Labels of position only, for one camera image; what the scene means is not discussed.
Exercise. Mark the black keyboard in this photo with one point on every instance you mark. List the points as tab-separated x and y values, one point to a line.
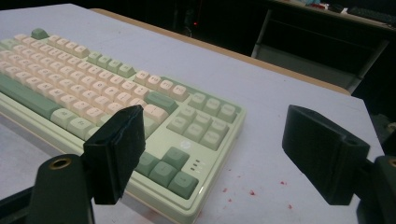
372	14

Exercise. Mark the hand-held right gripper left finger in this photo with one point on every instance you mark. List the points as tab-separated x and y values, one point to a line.
113	155

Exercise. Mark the white board sheet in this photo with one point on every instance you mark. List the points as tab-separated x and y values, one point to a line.
224	74

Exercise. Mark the white-framed desk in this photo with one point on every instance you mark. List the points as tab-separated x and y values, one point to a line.
311	59

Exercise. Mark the green and cream keyboard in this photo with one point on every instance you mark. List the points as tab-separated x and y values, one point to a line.
93	90

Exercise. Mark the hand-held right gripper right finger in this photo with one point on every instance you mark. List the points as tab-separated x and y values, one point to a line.
323	152

